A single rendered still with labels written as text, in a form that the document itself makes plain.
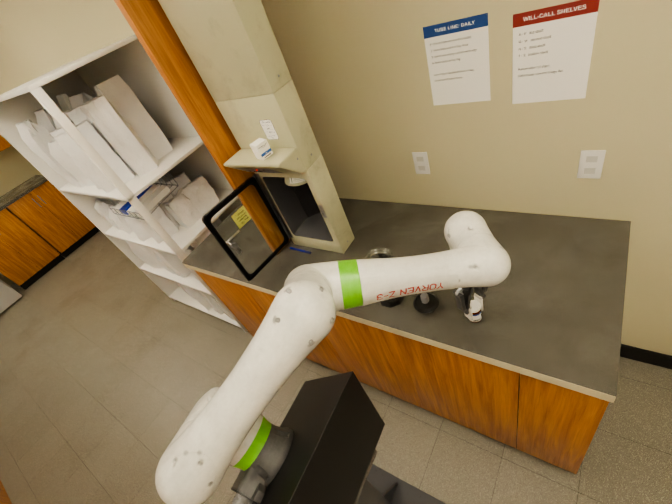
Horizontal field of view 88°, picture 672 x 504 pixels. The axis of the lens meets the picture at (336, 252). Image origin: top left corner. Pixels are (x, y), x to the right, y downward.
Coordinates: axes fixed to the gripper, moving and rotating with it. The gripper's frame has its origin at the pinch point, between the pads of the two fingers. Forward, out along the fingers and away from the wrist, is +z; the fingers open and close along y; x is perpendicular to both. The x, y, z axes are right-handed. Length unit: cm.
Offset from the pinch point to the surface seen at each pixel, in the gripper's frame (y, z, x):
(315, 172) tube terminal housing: 7, -37, -68
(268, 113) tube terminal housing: 13, -64, -72
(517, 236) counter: -40.5, 6.1, -12.5
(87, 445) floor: 215, 100, -169
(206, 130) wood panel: 32, -63, -97
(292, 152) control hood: 13, -51, -65
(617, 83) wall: -66, -44, 1
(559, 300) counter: -22.5, 6.0, 15.1
